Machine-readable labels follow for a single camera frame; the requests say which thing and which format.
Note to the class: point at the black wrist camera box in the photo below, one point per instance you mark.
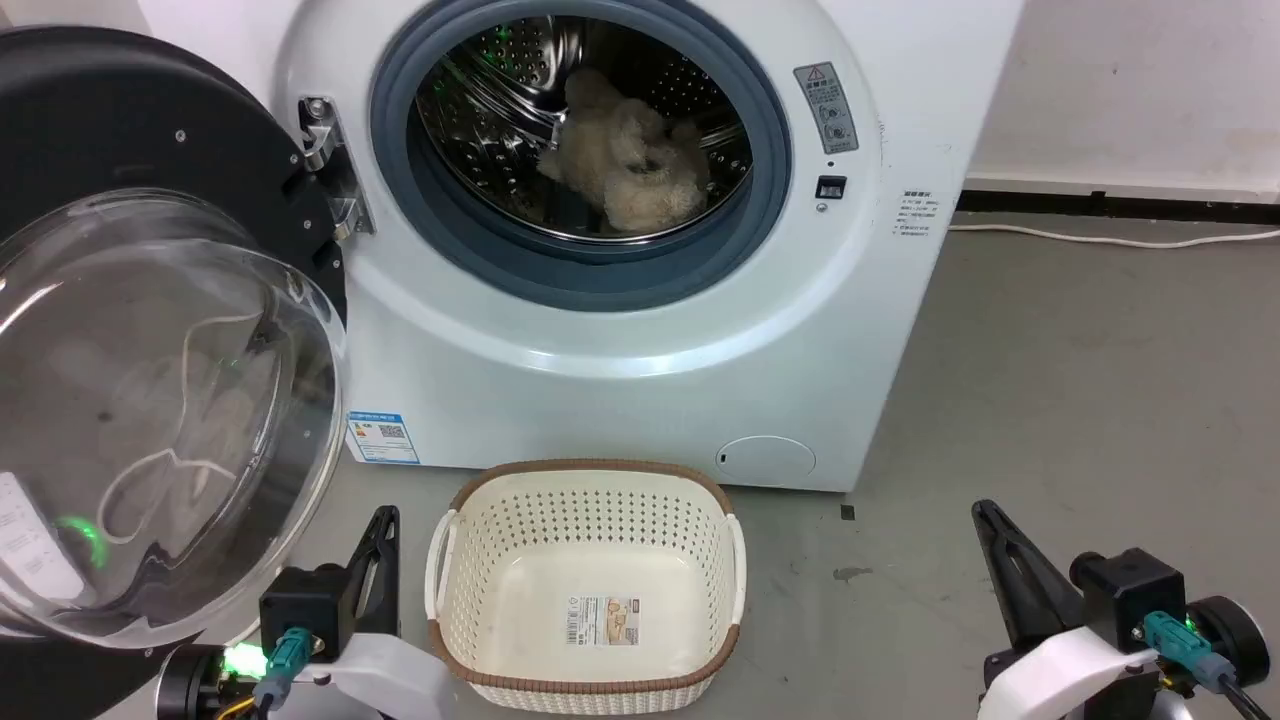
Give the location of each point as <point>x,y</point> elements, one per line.
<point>305,605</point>
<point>1130,590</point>

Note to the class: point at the blue energy label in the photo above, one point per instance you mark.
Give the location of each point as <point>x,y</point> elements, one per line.
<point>382,438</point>

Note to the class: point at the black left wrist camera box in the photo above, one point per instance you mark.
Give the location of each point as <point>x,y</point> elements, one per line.
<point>305,605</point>

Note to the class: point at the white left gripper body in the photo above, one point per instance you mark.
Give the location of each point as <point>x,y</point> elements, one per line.
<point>390,680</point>

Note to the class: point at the metal door hinge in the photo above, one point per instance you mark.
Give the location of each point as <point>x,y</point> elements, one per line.
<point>335,170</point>

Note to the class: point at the grey warning sticker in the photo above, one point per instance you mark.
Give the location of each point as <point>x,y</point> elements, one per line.
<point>827,108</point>

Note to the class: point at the small printed text sticker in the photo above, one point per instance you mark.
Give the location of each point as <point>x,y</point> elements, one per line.
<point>914,212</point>

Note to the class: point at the round white filter cover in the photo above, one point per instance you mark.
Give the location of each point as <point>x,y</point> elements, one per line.
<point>766,458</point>

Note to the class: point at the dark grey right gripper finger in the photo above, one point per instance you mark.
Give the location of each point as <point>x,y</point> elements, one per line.
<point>1030,590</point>

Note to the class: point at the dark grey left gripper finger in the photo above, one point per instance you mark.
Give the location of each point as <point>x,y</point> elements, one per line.
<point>377,570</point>

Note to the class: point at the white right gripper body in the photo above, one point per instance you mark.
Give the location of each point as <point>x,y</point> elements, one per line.
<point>1060,670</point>

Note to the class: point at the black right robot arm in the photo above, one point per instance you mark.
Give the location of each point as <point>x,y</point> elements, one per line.
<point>1240,635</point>

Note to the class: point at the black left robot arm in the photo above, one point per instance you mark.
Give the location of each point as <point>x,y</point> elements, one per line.
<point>190,685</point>

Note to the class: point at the paper basket label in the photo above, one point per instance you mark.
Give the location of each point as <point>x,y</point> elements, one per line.
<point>603,620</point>

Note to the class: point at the black baseboard strip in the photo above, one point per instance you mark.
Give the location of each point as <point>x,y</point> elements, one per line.
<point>1150,207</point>

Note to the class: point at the white front-load washing machine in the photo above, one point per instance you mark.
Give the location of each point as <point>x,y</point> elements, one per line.
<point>600,400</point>

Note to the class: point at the beige plush toy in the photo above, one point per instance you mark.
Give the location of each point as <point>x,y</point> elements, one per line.
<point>630,160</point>

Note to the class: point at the steel perforated drum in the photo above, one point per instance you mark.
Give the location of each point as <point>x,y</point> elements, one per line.
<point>480,120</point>

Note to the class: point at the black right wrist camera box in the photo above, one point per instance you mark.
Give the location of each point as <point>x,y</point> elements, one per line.
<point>1130,590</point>

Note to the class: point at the washer door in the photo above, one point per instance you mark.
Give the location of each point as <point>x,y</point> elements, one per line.
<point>120,120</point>

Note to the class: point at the cream plastic laundry basket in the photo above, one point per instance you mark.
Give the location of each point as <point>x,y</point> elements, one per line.
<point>590,560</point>

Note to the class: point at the black door latch slot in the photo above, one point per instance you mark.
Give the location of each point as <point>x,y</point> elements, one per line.
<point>831,187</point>

